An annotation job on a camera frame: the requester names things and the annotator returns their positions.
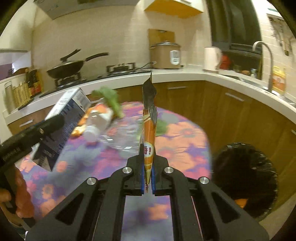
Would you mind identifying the white and yellow wall cabinet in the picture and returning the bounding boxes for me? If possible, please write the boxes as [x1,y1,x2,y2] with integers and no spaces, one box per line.
[143,0,204,19]

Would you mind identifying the white water heater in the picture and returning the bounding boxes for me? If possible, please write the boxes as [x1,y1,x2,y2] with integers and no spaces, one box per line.
[266,7,286,19]

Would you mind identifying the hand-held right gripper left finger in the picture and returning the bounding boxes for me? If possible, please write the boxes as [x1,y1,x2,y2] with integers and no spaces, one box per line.
[25,144,145,241]

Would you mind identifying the tall pale canister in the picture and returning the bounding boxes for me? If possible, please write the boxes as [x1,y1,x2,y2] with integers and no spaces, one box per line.
[3,81,16,114]

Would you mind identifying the wicker basket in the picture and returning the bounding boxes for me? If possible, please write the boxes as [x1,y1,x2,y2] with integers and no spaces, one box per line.
[13,82,32,105]

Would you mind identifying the black wok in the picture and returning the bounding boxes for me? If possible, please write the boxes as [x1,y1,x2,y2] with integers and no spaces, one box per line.
[46,52,109,80]

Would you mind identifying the steel faucet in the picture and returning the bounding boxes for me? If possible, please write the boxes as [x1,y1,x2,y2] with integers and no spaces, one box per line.
[253,41,274,92]

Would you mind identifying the dark window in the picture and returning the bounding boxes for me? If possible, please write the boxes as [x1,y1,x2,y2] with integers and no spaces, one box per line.
[206,0,263,55]

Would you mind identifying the orange snack wrapper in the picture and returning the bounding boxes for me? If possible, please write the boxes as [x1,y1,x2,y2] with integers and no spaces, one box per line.
[139,72,159,193]

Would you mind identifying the orange peel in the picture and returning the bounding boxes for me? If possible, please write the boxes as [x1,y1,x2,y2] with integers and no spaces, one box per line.
[71,113,91,138]
[234,198,248,209]

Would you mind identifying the yellow dish soap bottle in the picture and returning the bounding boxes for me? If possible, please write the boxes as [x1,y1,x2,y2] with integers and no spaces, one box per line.
[272,66,287,95]

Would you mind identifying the dark sauce bottle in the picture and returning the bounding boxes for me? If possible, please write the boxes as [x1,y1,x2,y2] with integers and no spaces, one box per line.
[24,70,36,98]
[34,69,42,94]

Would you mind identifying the wooden base cabinets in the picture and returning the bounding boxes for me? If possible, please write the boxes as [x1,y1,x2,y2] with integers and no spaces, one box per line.
[7,80,296,209]

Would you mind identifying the trash bin with black bag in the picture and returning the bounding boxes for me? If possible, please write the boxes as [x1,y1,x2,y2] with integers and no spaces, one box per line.
[211,142,278,218]

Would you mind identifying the range hood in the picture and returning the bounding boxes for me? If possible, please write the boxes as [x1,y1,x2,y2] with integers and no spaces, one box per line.
[32,0,139,20]

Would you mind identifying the white electric kettle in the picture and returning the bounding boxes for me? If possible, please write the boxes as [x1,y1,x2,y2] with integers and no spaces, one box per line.
[203,46,223,73]

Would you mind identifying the person's left hand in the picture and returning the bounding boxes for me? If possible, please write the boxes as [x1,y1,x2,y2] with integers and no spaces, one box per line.
[0,170,35,219]

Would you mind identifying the steel sink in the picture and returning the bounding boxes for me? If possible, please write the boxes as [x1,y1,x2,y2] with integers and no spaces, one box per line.
[224,74,296,103]

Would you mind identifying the floral tablecloth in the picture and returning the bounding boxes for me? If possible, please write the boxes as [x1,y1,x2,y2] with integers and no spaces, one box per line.
[20,101,211,241]

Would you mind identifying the water heater pipes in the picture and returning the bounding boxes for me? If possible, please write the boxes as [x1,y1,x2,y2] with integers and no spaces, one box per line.
[269,18,293,56]

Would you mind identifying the black gas cooktop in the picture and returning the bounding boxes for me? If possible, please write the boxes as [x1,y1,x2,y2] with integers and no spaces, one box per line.
[39,62,152,98]

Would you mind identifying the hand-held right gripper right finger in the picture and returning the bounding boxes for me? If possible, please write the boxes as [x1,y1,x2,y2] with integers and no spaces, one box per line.
[151,158,270,241]

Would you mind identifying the blue and white carton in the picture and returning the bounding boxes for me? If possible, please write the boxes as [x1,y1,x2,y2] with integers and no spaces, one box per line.
[32,88,92,172]

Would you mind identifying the clear plastic bottle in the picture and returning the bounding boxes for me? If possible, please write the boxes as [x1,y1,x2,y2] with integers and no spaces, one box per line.
[83,104,139,152]

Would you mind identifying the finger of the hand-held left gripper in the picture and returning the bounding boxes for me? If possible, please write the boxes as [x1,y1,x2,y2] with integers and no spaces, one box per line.
[38,115,65,136]

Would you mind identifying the wooden cutting board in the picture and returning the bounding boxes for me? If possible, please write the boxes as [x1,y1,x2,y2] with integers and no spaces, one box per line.
[148,28,175,47]

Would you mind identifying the brown rice cooker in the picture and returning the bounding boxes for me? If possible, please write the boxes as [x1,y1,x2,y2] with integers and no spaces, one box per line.
[149,41,182,69]

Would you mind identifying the rice cooker power cord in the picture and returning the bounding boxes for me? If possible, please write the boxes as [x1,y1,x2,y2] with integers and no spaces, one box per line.
[136,61,157,70]

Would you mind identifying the red pot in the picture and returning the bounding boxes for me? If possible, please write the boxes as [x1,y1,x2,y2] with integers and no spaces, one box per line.
[220,54,232,70]

